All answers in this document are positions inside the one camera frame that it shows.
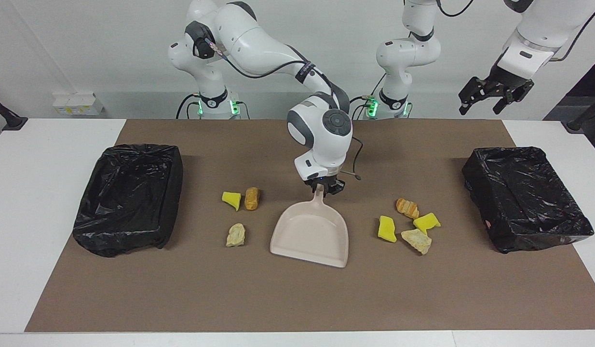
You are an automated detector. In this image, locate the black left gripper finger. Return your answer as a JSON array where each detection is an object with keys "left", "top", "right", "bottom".
[
  {"left": 493, "top": 84, "right": 534, "bottom": 115},
  {"left": 459, "top": 76, "right": 493, "bottom": 116}
]

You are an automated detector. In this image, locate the beige plastic dustpan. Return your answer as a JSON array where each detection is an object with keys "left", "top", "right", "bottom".
[{"left": 270, "top": 185, "right": 350, "bottom": 268}]

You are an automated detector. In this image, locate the orange striped toy croissant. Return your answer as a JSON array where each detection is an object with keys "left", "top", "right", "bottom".
[{"left": 396, "top": 198, "right": 420, "bottom": 220}]

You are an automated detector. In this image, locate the yellow sponge wedge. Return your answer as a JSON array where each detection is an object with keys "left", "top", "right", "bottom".
[{"left": 222, "top": 191, "right": 242, "bottom": 212}]

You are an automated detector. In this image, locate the small torn croissant piece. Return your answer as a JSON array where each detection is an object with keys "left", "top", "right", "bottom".
[{"left": 226, "top": 223, "right": 246, "bottom": 248}]

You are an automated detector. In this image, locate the pale torn bread chunk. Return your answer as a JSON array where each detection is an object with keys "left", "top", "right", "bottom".
[{"left": 401, "top": 228, "right": 433, "bottom": 255}]

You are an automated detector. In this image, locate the notched yellow sponge piece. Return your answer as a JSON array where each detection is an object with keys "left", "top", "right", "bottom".
[{"left": 413, "top": 213, "right": 442, "bottom": 235}]

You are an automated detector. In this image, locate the black bagged bin pink mark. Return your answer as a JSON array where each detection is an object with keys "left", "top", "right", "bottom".
[{"left": 461, "top": 147, "right": 595, "bottom": 254}]

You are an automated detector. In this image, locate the black stand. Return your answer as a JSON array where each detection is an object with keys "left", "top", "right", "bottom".
[
  {"left": 566, "top": 94, "right": 595, "bottom": 133},
  {"left": 0, "top": 93, "right": 28, "bottom": 131}
]

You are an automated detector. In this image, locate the brown table mat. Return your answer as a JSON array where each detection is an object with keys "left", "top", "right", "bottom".
[{"left": 25, "top": 119, "right": 595, "bottom": 333}]

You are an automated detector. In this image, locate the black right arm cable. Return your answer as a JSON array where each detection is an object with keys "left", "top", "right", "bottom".
[{"left": 206, "top": 41, "right": 364, "bottom": 182}]

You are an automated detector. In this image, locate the white wall power strip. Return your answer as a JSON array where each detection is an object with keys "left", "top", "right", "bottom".
[{"left": 53, "top": 93, "right": 104, "bottom": 116}]

